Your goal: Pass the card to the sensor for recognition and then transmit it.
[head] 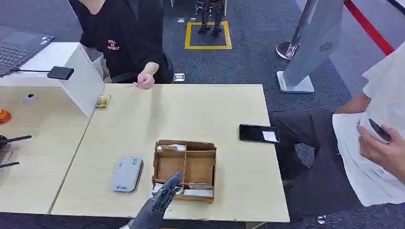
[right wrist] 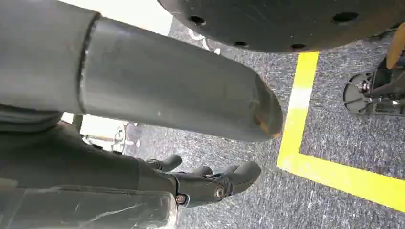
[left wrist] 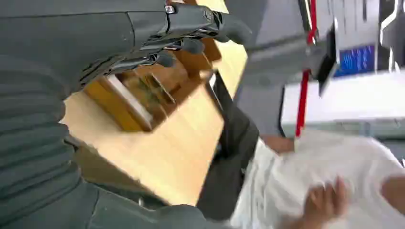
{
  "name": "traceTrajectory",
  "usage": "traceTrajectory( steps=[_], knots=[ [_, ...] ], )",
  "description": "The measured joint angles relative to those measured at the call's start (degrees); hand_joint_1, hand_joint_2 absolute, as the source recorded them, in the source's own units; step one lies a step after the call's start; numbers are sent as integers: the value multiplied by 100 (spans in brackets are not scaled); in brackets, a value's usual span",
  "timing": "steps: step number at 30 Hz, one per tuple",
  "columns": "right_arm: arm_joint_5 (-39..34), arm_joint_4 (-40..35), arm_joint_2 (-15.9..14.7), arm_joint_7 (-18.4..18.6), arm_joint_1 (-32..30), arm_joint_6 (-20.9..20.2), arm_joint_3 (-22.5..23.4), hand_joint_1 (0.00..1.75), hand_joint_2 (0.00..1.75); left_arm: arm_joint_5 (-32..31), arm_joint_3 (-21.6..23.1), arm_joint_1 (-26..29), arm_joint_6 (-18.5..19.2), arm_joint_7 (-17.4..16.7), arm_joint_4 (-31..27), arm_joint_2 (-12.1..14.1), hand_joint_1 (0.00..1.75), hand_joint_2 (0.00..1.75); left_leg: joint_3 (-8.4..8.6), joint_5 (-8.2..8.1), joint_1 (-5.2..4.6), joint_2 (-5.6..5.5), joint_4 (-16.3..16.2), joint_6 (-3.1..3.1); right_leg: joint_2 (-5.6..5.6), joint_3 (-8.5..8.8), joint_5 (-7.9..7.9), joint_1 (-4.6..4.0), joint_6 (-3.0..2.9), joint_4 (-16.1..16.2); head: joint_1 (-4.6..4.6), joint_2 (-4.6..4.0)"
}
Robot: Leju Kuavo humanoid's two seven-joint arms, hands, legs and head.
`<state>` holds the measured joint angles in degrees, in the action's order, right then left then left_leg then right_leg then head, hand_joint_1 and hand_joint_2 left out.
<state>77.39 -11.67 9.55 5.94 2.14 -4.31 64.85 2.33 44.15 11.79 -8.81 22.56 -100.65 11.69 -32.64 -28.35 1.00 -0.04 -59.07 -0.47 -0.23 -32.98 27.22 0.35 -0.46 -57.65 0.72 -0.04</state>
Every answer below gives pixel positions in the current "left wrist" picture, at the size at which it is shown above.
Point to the wooden card box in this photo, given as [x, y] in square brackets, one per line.
[180, 75]

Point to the green gold printed card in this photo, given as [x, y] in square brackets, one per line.
[153, 91]

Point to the blue lit monitor screen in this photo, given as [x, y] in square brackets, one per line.
[356, 60]

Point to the person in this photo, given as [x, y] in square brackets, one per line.
[316, 164]

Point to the white counter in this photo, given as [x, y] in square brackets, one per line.
[348, 98]

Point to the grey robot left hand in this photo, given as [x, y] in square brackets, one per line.
[79, 28]

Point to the white card stack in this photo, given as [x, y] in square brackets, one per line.
[129, 101]

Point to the red floor stripe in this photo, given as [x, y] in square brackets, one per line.
[302, 101]

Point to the pale wooden desk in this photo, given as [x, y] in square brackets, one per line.
[177, 151]

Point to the person's hand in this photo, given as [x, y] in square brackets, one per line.
[324, 202]

